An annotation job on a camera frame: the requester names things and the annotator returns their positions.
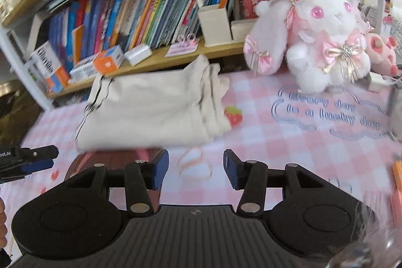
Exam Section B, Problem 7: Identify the pink checkered tablecloth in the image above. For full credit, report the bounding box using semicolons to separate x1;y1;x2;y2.
0;69;402;256

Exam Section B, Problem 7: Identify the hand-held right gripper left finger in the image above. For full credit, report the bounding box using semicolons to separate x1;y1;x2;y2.
64;149;170;218

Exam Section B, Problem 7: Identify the row of colourful books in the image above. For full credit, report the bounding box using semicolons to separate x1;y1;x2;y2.
47;0;241;68

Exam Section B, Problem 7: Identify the small white box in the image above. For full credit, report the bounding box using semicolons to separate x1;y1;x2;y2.
124;43;153;66

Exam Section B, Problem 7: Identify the cream square box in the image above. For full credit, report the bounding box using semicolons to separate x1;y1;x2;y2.
231;18;261;42

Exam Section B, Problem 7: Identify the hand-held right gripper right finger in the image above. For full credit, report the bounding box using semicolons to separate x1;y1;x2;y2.
222;149;333;219

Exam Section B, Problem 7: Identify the cream white t-shirt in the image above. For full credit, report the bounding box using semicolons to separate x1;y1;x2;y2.
75;55;233;152

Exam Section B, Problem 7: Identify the person's left hand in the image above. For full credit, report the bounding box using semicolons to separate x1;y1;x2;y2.
0;197;7;248

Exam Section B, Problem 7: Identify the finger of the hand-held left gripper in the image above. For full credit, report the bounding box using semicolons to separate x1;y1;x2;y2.
0;159;55;184
17;145;60;162

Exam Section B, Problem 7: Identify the cream pen holder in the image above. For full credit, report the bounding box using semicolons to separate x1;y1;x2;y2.
197;3;233;47

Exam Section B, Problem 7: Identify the dark red cloth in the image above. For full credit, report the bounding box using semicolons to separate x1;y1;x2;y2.
64;149;164;209

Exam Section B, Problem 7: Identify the pink binder clips card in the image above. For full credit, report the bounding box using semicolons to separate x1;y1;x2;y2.
165;34;202;58

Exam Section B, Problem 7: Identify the olive brown cloth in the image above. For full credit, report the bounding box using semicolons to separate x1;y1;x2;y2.
0;81;43;146

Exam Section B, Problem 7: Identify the white shelf frame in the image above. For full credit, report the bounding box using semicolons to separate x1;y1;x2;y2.
0;25;55;112

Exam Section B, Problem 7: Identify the wooden bookshelf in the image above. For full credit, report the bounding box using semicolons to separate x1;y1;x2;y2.
0;0;261;99

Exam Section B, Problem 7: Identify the small white block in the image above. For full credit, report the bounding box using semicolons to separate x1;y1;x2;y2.
366;72;388;93

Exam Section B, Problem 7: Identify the orange ribbed strip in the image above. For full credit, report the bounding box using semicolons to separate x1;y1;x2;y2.
392;159;402;190

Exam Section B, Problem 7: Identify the white pink plush bunny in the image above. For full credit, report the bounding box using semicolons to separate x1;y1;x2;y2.
243;0;374;94

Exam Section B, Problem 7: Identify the pink plush toy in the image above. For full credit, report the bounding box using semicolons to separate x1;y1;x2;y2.
366;34;401;75

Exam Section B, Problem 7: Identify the blue white orange carton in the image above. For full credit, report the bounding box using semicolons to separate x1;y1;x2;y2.
27;41;70;93

